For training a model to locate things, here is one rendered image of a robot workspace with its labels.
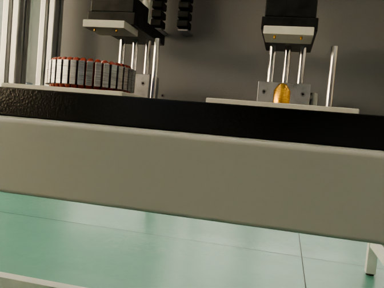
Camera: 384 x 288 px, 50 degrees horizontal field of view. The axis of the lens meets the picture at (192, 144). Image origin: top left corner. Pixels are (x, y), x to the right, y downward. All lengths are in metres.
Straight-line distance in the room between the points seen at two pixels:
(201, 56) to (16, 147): 0.53
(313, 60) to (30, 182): 0.57
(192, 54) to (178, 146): 0.54
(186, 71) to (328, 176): 0.56
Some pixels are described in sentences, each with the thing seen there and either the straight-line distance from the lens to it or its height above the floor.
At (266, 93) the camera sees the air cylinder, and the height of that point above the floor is 0.81.
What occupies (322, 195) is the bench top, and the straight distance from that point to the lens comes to 0.24.
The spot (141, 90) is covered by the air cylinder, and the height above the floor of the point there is 0.80.
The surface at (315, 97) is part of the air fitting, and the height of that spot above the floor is 0.81.
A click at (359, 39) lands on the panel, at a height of 0.92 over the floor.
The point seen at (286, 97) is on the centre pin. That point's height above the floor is 0.79.
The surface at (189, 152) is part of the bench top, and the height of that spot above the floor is 0.74.
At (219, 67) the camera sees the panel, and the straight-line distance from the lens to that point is 0.77.
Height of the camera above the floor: 0.76
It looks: 3 degrees down
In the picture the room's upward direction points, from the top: 5 degrees clockwise
